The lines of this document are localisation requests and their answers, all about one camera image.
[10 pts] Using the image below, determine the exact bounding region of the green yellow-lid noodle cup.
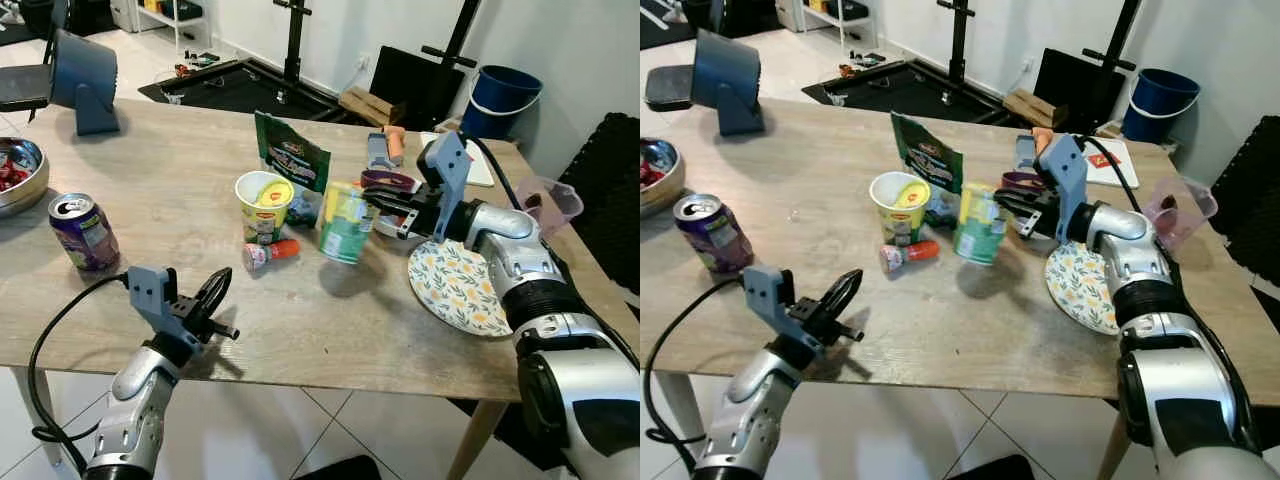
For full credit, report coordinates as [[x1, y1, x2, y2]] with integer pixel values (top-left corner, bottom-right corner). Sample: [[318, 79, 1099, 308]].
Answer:
[[952, 182, 1011, 266], [318, 180, 379, 265]]

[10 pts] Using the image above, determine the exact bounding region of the small orange-capped spice bottle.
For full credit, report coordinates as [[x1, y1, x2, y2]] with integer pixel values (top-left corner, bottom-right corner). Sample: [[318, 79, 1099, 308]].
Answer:
[[880, 240, 941, 274], [243, 238, 301, 273]]

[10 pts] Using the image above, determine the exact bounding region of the light wooden dining table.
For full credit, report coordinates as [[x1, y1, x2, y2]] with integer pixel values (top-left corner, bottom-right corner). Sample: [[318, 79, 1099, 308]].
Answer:
[[640, 98, 1280, 480], [0, 98, 641, 480]]

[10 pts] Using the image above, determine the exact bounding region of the white cutting board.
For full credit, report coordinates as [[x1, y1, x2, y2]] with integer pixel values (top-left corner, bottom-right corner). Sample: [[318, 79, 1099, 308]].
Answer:
[[420, 130, 496, 188], [1085, 137, 1141, 188]]

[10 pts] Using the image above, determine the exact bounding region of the floral print plate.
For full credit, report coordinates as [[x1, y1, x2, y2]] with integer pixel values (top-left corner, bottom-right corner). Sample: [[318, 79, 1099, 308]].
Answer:
[[1045, 240, 1126, 336], [407, 238, 516, 338]]

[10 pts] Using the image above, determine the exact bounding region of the opened white noodle cup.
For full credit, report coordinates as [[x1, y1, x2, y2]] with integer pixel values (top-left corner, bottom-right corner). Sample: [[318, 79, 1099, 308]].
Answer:
[[235, 170, 296, 246], [868, 171, 931, 246]]

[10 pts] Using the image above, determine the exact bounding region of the green snack bag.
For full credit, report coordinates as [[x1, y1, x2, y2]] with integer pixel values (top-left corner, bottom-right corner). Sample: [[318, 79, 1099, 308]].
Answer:
[[254, 110, 332, 226], [890, 110, 963, 229]]

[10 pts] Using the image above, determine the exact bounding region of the black flat panel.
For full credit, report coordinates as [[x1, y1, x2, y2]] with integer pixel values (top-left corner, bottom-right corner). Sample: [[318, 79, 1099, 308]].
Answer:
[[1032, 48, 1126, 131], [368, 45, 466, 131]]

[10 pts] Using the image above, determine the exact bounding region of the purple drink can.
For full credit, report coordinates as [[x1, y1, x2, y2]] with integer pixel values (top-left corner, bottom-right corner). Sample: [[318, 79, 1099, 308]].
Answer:
[[672, 193, 754, 274], [48, 193, 121, 273]]

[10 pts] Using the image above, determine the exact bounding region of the clear pink measuring jug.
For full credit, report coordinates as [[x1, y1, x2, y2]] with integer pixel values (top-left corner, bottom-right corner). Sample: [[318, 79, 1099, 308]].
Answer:
[[1142, 177, 1219, 251], [515, 176, 584, 239]]

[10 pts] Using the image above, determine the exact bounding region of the blue bucket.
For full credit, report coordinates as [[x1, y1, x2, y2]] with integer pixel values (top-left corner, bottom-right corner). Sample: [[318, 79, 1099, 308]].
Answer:
[[1120, 68, 1201, 144], [460, 65, 544, 141]]

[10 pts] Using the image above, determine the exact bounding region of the black metal stand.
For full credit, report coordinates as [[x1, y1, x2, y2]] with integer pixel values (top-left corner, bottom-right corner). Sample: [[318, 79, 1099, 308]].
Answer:
[[1080, 0, 1146, 71], [270, 0, 313, 101], [420, 0, 486, 71], [935, 0, 977, 101]]

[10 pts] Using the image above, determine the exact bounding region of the black gym floor mat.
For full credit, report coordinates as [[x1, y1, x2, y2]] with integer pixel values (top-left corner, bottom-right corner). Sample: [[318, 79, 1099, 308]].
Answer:
[[800, 58, 1011, 123], [138, 58, 351, 121]]

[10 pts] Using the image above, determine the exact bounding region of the black foam mat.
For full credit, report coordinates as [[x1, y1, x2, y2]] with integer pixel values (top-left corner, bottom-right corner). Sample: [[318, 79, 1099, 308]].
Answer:
[[1205, 115, 1280, 331], [545, 112, 641, 321]]

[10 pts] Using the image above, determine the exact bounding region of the steel bowl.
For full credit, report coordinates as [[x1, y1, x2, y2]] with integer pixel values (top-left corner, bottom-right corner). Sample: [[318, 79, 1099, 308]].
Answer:
[[640, 137, 686, 218], [0, 137, 48, 218]]

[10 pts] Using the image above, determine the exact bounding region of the dark blue desk fan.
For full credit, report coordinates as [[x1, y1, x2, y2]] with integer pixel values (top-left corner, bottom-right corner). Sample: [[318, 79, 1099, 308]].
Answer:
[[50, 28, 121, 136], [690, 28, 766, 136]]

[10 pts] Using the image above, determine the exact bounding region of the white shelf unit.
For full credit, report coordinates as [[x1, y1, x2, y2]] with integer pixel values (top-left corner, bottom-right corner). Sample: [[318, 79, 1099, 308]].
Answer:
[[778, 0, 879, 53], [108, 0, 213, 53]]

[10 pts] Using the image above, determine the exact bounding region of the black chair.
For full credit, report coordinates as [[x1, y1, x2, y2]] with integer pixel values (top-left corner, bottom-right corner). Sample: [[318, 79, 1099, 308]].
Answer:
[[645, 0, 701, 113], [0, 0, 57, 113]]

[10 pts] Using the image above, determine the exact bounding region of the grey tool orange handle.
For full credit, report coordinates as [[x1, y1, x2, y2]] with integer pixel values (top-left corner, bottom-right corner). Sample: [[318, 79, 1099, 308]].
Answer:
[[1015, 127, 1056, 171], [366, 125, 406, 169]]

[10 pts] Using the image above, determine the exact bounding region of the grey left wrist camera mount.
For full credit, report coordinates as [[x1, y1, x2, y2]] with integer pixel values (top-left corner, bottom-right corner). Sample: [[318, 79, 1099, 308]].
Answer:
[[742, 265, 798, 336], [126, 266, 181, 336]]

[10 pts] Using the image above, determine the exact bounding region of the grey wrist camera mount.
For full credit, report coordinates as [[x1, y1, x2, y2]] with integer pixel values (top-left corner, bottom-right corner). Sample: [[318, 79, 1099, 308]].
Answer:
[[1040, 133, 1091, 241], [416, 130, 473, 239], [742, 265, 798, 336], [126, 266, 181, 336]]

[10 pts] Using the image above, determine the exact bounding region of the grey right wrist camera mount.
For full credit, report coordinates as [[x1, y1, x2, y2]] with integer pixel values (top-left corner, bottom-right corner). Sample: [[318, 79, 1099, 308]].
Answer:
[[416, 130, 473, 239], [1040, 133, 1091, 241]]

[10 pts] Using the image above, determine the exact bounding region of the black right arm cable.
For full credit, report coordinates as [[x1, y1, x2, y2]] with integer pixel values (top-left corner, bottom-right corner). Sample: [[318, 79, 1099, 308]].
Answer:
[[1075, 135, 1146, 216], [465, 135, 526, 211]]

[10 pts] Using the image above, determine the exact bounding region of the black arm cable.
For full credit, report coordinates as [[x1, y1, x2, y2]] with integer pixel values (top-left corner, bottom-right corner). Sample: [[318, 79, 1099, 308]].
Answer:
[[1075, 135, 1146, 216], [643, 278, 746, 471], [465, 135, 526, 211], [28, 272, 131, 471]]

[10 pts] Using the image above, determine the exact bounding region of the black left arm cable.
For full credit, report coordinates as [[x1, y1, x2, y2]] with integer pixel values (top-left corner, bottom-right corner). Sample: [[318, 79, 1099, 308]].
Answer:
[[28, 272, 131, 471], [643, 278, 746, 471]]

